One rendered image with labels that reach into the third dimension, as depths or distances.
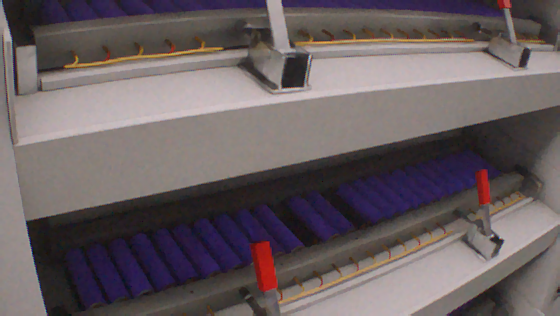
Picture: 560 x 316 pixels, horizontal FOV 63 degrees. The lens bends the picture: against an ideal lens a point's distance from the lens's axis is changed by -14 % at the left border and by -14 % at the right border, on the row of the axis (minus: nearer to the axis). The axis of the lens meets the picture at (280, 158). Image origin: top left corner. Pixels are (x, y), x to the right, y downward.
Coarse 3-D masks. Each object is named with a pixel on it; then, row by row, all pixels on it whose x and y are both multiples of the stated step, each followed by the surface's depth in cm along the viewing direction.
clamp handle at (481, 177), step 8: (480, 176) 50; (480, 184) 50; (480, 192) 50; (488, 192) 51; (480, 200) 51; (488, 200) 51; (488, 208) 51; (488, 216) 51; (488, 224) 51; (488, 232) 51
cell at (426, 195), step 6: (396, 174) 59; (402, 174) 59; (402, 180) 58; (408, 180) 58; (414, 180) 58; (408, 186) 58; (414, 186) 57; (420, 186) 57; (414, 192) 57; (420, 192) 56; (426, 192) 56; (426, 198) 56; (432, 198) 55; (426, 204) 56
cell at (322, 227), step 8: (296, 200) 51; (304, 200) 52; (288, 208) 52; (296, 208) 51; (304, 208) 50; (312, 208) 51; (296, 216) 51; (304, 216) 50; (312, 216) 50; (320, 216) 50; (304, 224) 50; (312, 224) 49; (320, 224) 49; (328, 224) 49; (312, 232) 49; (320, 232) 48; (328, 232) 48; (336, 232) 48
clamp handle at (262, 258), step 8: (256, 248) 36; (264, 248) 36; (256, 256) 36; (264, 256) 36; (256, 264) 36; (264, 264) 36; (272, 264) 36; (256, 272) 36; (264, 272) 36; (272, 272) 36; (264, 280) 36; (272, 280) 36; (264, 288) 36; (272, 288) 36; (264, 296) 36; (272, 296) 36; (264, 304) 36; (272, 304) 36; (272, 312) 36; (280, 312) 37
